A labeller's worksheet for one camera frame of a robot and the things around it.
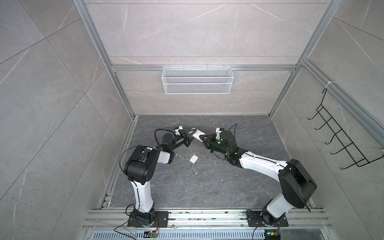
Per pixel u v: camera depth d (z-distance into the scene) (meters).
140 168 0.51
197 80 1.01
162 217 0.73
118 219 0.75
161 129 0.88
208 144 0.74
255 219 0.76
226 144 0.65
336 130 0.70
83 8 0.68
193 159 0.95
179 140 0.81
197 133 0.84
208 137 0.75
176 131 0.87
